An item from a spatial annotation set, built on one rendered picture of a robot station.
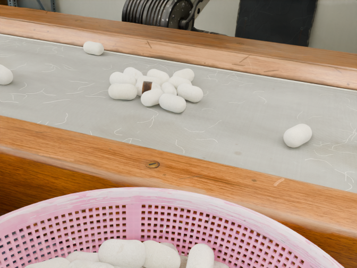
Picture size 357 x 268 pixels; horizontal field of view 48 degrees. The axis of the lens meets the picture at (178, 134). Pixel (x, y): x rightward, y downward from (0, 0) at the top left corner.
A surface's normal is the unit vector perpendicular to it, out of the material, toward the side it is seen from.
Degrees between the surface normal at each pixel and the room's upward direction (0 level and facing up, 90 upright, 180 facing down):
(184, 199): 75
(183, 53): 45
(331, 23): 90
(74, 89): 0
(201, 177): 0
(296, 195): 0
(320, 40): 90
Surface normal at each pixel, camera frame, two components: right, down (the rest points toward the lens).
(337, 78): -0.18, -0.31
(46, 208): 0.51, 0.18
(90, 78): 0.06, -0.88
